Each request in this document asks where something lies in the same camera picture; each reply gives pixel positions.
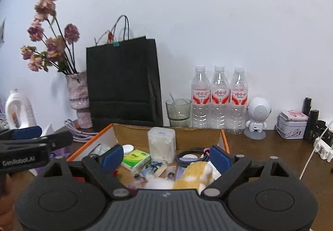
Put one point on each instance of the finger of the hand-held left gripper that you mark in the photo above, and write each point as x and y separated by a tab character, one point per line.
26	132
57	141

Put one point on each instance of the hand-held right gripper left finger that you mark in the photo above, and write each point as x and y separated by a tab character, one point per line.
111	159

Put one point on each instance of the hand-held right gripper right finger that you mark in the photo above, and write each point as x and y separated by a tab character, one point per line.
221	159

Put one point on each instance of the white tape measure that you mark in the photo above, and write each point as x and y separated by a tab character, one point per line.
128	149

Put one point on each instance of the green tissue pack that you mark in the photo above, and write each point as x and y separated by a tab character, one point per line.
135	158

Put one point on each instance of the yellow and white plush toy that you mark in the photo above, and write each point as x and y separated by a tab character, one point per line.
192	173

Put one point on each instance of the orange cardboard box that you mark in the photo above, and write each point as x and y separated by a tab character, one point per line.
135	137

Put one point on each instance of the blue white packet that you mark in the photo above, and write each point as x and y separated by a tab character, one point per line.
153	168

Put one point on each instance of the clear cotton swab container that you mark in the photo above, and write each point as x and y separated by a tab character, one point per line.
161	145

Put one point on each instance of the person's left hand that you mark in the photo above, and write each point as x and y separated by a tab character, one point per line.
7	207

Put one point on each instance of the purple tissue pack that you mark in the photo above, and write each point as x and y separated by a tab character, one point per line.
59	153

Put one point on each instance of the white detergent bottle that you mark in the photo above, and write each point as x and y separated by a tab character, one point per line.
23	114

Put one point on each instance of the purple mottled vase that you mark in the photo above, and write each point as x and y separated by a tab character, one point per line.
79	101

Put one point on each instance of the glass cup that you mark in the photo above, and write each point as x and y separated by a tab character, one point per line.
182	111

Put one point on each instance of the white robot speaker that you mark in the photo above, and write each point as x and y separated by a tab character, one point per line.
258	110

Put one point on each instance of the clear water bottle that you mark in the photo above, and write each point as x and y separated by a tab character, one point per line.
219	95
238	97
200	95

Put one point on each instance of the black paper bag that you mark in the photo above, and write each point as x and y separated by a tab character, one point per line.
119	85

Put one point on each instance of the clear stirrer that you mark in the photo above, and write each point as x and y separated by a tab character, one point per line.
173	101

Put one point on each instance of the printed tin box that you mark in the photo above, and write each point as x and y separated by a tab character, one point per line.
291	128

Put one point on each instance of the pink flat device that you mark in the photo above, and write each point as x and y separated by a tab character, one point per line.
294	114

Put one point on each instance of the dried flower bouquet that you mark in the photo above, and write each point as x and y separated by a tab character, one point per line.
54	46

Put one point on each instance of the black tall box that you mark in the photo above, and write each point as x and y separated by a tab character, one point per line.
312	127

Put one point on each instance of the black slim tube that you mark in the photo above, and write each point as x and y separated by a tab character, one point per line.
306	106

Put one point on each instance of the white power strip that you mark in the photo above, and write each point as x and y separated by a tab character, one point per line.
324	146

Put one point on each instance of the green binder clip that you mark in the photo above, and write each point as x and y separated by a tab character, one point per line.
115	43

